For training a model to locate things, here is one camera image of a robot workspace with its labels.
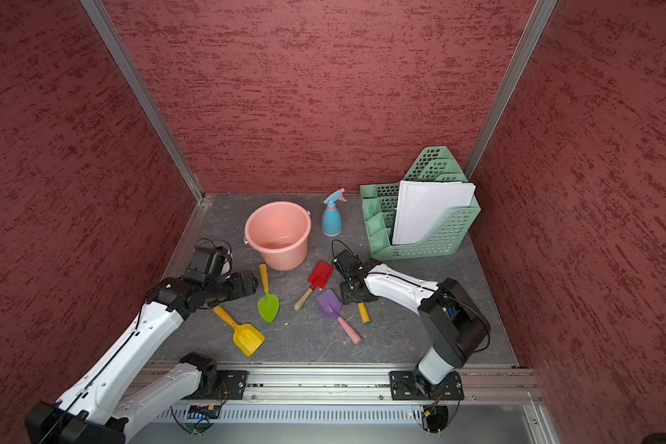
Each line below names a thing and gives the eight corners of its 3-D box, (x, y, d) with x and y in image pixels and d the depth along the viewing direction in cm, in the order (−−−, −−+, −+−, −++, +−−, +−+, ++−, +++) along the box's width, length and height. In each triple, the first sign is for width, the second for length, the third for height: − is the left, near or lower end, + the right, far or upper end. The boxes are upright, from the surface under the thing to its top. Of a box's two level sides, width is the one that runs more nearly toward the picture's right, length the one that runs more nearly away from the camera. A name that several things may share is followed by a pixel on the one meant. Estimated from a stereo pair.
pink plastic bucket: (252, 276, 98) (237, 248, 83) (262, 232, 110) (251, 200, 96) (311, 277, 98) (306, 248, 83) (314, 232, 111) (311, 201, 96)
